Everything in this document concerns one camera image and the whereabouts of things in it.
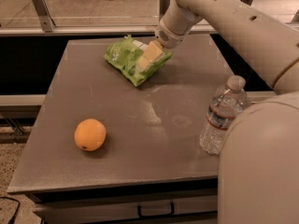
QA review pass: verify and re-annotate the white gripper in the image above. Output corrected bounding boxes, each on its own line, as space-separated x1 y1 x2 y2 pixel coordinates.
136 0 203 72

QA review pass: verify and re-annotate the clear plastic water bottle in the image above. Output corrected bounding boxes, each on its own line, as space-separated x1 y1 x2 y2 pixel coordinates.
199 76 249 155

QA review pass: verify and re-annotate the orange fruit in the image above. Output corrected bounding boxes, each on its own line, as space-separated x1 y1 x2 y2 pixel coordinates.
74 119 107 151

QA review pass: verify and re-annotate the metal window rail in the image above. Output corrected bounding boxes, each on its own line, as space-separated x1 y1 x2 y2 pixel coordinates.
0 22 219 37

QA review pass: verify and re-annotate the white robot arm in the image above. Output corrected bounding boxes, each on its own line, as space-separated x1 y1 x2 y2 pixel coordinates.
155 0 299 224

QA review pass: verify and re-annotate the grey cabinet with drawers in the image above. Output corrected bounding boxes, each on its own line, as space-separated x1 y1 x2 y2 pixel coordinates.
7 35 231 224

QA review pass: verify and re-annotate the black cable on floor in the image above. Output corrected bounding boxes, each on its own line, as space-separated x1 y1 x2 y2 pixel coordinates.
0 196 21 224

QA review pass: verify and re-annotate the middle metal railing bracket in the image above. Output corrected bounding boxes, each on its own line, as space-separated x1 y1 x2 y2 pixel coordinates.
159 0 170 19

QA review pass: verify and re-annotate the green rice chip bag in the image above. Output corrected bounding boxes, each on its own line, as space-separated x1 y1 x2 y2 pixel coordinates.
104 35 172 87

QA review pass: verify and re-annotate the left metal railing bracket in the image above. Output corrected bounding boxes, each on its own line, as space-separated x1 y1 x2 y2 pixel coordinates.
32 0 55 33

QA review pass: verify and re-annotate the black drawer handle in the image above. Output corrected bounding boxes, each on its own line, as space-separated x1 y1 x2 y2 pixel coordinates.
137 203 175 219

